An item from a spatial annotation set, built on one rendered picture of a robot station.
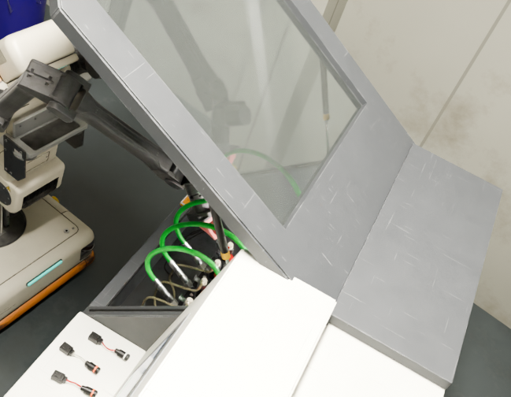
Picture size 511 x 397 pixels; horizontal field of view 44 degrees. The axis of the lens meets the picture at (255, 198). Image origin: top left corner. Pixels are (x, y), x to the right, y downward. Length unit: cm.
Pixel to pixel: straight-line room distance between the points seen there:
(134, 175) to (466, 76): 180
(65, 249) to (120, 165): 90
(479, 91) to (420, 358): 195
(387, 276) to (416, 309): 9
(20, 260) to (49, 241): 15
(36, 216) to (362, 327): 191
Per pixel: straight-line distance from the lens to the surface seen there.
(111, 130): 166
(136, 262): 198
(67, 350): 175
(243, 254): 129
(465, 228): 169
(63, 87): 161
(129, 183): 352
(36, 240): 287
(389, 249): 152
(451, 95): 318
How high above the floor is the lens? 253
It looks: 44 degrees down
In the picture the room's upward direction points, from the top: 21 degrees clockwise
